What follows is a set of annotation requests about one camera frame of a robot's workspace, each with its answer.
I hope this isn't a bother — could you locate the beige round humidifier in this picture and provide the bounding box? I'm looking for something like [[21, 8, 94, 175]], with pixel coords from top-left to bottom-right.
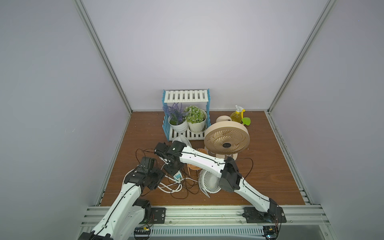
[[216, 115, 232, 123]]

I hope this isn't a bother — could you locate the white power cable with plug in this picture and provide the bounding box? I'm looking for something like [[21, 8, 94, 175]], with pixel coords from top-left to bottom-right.
[[122, 167, 184, 193]]

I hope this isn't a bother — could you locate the white round tilting desk fan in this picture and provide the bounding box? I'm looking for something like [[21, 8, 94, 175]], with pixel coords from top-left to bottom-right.
[[172, 135, 192, 147]]

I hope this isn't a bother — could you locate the blue white wooden plant shelf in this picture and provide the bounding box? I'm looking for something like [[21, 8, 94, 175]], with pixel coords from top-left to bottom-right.
[[162, 89, 211, 141]]

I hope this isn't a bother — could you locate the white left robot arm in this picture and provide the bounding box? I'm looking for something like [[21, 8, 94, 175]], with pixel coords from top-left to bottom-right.
[[79, 165, 165, 240]]

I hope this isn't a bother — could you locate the white pot purple lavender plant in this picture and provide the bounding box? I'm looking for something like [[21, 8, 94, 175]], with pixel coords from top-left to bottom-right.
[[163, 103, 188, 133]]

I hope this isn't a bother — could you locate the aluminium front rail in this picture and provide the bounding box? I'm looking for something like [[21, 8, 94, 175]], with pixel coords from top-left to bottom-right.
[[75, 205, 337, 240]]

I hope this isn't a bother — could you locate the orange ribbed desk fan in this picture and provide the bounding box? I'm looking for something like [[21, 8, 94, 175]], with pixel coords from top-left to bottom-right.
[[187, 147, 211, 171]]

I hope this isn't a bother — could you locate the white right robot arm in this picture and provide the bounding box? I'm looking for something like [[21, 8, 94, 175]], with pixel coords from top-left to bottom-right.
[[154, 141, 287, 224]]

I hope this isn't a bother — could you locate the small white desk fan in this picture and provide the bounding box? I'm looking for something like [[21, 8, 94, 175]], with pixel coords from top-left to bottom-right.
[[198, 170, 221, 198]]

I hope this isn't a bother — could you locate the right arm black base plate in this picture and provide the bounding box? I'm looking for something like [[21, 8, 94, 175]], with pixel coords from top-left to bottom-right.
[[242, 206, 287, 225]]

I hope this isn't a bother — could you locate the yellow spray bottle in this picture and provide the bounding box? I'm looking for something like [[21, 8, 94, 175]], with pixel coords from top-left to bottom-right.
[[230, 105, 246, 123]]

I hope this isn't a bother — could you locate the teal white power strip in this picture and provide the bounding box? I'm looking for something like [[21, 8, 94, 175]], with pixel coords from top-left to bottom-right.
[[173, 171, 183, 184]]

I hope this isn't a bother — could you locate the large beige desk fan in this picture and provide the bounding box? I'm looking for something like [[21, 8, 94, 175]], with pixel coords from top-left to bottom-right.
[[204, 121, 251, 160]]

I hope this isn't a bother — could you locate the green round small object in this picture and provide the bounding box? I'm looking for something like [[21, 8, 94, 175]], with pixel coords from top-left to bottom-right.
[[242, 117, 251, 126]]

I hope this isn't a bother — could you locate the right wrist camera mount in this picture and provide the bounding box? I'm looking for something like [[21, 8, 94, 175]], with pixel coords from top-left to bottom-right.
[[154, 143, 170, 160]]

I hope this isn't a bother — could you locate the white pot green plant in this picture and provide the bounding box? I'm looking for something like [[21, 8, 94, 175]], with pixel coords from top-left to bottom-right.
[[185, 106, 207, 133]]

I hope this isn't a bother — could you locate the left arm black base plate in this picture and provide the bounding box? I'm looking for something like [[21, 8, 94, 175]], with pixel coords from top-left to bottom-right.
[[142, 207, 167, 224]]

